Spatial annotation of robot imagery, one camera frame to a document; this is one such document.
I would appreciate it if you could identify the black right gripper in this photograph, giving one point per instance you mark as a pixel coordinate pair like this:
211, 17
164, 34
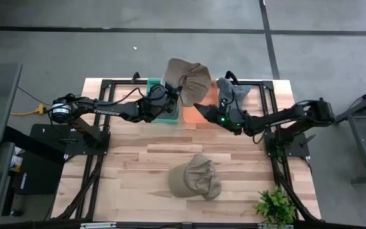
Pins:
230, 122

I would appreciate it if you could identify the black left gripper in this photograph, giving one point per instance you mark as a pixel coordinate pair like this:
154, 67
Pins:
159, 101

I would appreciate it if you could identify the beige bucket hat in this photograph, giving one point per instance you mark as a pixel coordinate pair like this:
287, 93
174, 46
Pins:
189, 79

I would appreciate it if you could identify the light gray baseball cap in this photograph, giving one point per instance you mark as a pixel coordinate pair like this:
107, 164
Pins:
243, 92

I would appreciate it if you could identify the khaki baseball cap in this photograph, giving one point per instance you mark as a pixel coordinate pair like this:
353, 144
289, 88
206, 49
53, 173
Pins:
199, 178

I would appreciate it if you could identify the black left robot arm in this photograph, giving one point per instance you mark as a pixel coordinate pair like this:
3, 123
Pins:
106, 111

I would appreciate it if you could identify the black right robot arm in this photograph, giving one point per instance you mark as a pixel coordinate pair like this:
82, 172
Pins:
284, 117

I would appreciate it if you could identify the orange plastic bin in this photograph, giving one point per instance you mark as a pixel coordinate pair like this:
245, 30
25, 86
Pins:
191, 116

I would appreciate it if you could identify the green plastic bin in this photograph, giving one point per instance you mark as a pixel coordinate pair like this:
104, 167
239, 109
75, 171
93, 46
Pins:
151, 83

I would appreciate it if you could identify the green artificial plant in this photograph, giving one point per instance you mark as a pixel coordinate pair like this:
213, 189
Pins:
275, 206

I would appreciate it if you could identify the black equipment case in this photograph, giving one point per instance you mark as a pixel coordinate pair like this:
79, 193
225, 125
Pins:
40, 175

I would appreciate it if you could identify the black metal table frame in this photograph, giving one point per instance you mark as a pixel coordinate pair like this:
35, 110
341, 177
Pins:
106, 84

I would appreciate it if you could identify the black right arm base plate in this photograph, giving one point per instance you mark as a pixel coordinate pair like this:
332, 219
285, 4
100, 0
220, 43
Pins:
294, 149

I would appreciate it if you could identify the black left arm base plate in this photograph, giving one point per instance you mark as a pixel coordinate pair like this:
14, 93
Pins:
49, 140

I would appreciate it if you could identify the silver metal bracket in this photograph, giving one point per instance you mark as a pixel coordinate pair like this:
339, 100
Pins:
97, 225

